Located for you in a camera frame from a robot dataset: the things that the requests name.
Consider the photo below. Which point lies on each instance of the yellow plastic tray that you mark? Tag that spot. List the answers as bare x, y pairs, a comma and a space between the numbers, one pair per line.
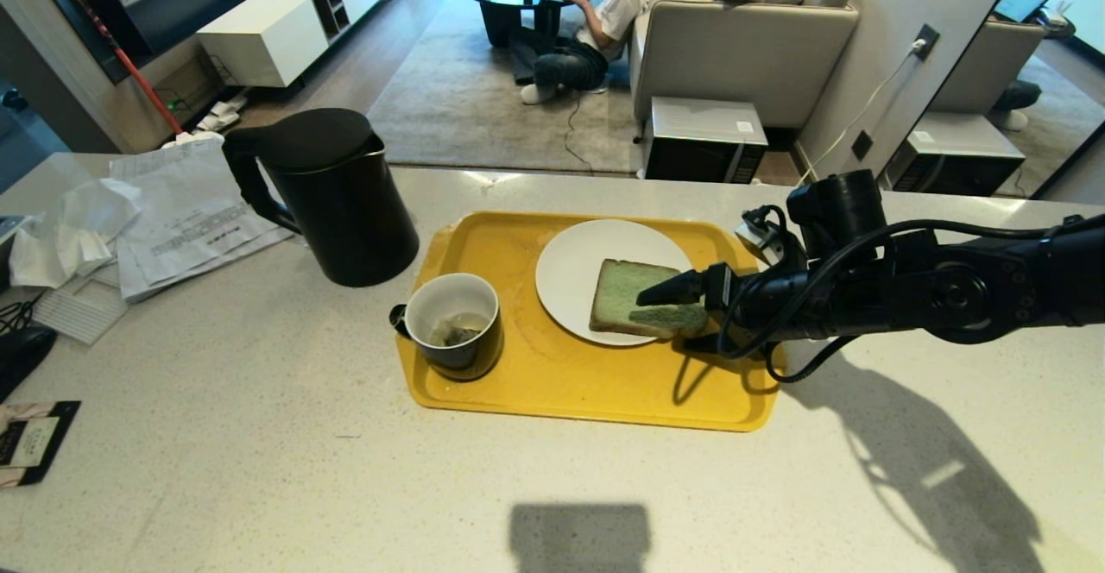
561, 387

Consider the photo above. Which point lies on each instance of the crumpled white tissue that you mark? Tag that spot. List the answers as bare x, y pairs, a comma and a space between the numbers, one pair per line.
73, 228

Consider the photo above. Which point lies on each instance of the beige sofa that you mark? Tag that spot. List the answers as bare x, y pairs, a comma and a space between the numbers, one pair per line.
742, 59

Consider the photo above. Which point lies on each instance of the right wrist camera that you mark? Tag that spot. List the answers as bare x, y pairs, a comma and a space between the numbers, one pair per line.
758, 239

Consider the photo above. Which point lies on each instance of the white ribbed plastic panel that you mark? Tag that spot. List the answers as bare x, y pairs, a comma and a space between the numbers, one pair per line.
79, 312

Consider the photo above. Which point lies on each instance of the black mug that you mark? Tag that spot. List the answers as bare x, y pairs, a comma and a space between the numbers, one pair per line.
485, 355

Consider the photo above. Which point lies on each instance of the grey rug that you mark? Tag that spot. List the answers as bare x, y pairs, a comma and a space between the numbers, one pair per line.
466, 116

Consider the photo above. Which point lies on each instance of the black wall socket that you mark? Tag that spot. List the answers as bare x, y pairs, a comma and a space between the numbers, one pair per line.
926, 41

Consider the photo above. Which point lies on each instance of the black television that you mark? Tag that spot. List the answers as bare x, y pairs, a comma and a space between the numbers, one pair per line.
164, 8

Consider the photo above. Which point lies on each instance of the black kettle lid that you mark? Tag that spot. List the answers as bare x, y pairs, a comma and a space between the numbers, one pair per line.
311, 137

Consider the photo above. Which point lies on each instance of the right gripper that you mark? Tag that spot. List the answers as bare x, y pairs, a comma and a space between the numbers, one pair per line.
760, 305

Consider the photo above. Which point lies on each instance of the white printed paper sheets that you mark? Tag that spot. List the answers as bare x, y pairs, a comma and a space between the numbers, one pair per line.
190, 219

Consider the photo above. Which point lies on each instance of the white low cabinet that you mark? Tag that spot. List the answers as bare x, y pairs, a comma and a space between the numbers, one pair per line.
259, 42

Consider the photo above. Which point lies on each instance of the black wall plate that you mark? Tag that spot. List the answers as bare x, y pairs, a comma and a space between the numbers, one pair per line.
861, 145

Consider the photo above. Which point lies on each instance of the black computer mouse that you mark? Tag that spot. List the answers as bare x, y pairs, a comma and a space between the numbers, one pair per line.
22, 353

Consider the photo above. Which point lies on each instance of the white power strip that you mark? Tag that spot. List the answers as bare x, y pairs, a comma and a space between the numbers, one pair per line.
220, 116

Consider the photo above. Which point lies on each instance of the white round plate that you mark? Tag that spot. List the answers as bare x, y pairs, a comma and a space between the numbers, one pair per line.
574, 271

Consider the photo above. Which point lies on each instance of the wall mirror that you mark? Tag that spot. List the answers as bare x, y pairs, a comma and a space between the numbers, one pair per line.
1036, 64

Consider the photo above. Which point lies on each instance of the tea bag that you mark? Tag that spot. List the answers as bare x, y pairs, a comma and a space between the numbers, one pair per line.
457, 330

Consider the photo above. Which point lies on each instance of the black round coffee table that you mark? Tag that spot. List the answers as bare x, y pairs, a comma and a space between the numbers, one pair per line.
505, 16

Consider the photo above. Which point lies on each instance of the black electric kettle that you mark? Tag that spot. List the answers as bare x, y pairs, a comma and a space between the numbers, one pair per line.
354, 228

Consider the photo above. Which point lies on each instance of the dark printed booklet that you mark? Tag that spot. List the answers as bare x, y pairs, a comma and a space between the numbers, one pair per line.
34, 439

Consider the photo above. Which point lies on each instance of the person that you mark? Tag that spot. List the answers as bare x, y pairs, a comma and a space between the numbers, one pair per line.
604, 25

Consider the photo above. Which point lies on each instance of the green toast slice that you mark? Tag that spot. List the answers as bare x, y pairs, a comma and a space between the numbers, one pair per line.
621, 297

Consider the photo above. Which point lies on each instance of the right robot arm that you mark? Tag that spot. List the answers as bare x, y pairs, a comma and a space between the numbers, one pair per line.
958, 292

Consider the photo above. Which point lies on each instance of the red pole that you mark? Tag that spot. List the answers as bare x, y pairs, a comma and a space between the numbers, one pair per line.
121, 55

